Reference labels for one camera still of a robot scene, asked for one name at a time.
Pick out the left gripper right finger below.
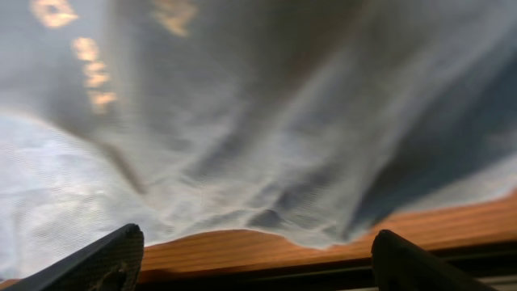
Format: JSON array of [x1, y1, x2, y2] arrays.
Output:
[[372, 230, 495, 291]]

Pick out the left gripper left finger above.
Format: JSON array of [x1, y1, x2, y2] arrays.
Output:
[[5, 224, 144, 291]]

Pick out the light blue t-shirt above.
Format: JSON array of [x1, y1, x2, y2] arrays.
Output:
[[1, 0, 516, 280]]

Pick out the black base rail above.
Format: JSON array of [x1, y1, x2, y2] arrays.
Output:
[[135, 241, 516, 291]]

